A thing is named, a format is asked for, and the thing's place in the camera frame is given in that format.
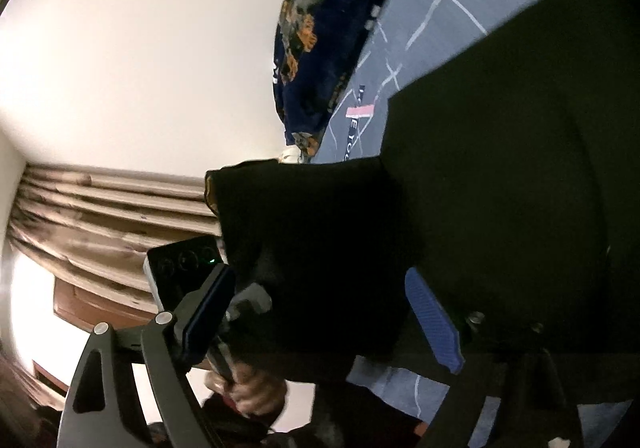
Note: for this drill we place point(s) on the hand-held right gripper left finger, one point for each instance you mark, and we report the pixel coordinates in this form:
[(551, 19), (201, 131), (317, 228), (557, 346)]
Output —
[(207, 313)]

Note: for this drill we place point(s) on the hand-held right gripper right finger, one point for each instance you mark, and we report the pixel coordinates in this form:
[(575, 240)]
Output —
[(432, 318)]

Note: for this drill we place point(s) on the black pants with orange lining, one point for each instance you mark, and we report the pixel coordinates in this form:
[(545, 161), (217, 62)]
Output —
[(500, 177)]

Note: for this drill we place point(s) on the person's left hand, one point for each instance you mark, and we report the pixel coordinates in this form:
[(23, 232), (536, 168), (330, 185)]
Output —
[(255, 390)]

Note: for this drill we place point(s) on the brown wooden furniture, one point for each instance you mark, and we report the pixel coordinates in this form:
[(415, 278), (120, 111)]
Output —
[(95, 300)]

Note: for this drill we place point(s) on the beige floral curtain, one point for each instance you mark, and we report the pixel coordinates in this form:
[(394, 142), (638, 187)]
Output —
[(100, 208)]

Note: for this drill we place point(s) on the white floral pillow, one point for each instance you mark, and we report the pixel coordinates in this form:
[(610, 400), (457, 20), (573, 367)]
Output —
[(290, 156)]

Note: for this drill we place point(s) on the navy dog print blanket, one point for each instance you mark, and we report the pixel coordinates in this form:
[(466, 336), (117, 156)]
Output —
[(310, 52)]

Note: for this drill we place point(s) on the blue checked bedsheet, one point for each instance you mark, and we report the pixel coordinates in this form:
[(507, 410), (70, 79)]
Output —
[(425, 2)]

